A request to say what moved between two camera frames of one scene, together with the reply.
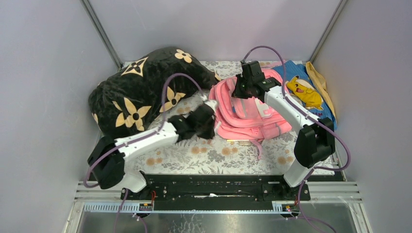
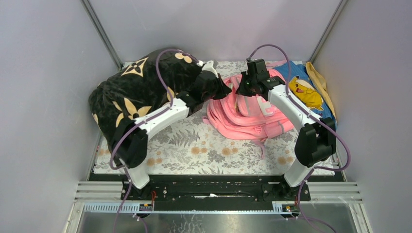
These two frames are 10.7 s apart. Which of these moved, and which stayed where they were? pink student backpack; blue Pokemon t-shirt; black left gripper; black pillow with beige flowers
Moved: black left gripper
Stayed: black pillow with beige flowers; pink student backpack; blue Pokemon t-shirt
